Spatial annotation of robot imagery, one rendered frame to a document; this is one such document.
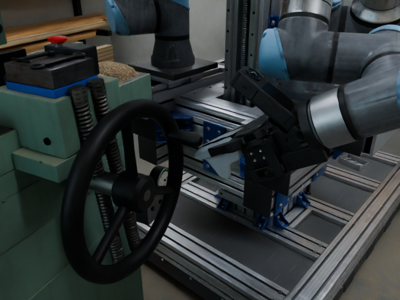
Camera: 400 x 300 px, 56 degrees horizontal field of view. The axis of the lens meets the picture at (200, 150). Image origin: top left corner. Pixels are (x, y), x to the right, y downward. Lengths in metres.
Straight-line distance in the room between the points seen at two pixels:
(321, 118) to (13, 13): 3.53
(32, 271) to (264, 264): 0.82
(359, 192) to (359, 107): 1.36
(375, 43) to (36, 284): 0.69
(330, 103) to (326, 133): 0.04
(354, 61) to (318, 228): 1.06
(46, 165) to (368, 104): 0.44
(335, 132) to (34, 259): 0.55
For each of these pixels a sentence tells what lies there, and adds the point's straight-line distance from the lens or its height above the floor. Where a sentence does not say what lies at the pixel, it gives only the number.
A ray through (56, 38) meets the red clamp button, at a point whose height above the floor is 1.02.
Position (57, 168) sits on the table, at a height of 0.87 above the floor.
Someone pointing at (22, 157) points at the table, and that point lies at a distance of 0.63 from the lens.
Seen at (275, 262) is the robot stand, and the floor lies 0.21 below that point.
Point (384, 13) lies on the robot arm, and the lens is 0.94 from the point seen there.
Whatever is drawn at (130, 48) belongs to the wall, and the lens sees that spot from 4.67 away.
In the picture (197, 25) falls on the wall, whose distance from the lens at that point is 4.16.
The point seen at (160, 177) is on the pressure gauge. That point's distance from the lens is 0.90.
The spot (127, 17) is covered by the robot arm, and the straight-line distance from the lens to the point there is 1.20.
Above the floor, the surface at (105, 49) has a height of 0.93.
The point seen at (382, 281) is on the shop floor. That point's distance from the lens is 1.74.
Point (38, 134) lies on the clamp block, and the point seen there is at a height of 0.90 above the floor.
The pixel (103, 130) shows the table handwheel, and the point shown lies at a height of 0.94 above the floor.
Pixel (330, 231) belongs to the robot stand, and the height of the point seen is 0.21.
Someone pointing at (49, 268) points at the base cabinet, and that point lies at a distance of 0.79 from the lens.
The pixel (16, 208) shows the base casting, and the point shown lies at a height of 0.77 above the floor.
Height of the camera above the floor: 1.13
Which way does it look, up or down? 27 degrees down
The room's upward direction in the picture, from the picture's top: straight up
